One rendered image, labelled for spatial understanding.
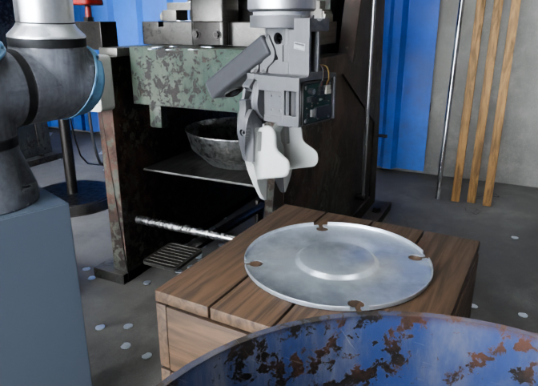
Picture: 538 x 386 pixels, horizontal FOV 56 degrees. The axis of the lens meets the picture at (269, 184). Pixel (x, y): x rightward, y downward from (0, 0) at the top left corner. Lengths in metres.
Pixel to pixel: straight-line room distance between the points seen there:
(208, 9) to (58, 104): 0.57
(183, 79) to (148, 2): 1.80
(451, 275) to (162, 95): 0.84
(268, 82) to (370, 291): 0.34
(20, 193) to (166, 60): 0.62
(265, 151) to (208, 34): 0.75
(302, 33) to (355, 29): 1.02
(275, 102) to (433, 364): 0.31
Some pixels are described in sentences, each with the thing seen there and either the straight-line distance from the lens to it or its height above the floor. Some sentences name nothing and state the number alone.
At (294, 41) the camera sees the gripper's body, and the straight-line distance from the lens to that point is 0.56.
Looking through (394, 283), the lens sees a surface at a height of 0.35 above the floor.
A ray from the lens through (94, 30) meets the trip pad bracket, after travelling 1.43.
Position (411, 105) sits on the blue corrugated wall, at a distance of 2.48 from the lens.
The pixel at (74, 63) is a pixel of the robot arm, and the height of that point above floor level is 0.65.
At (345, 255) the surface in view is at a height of 0.36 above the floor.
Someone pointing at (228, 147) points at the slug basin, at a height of 0.39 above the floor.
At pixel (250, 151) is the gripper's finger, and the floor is 0.57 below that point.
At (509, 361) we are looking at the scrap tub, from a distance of 0.47.
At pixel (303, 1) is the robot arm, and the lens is 0.56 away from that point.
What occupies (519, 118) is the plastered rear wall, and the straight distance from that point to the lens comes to 2.47.
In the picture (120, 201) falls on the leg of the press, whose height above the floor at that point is 0.24.
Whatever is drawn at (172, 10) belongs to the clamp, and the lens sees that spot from 1.55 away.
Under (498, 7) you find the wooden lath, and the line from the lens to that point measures 2.19.
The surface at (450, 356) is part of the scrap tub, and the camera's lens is 0.47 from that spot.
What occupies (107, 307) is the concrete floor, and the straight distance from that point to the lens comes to 1.42.
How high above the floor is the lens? 0.71
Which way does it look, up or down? 18 degrees down
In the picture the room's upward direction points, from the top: straight up
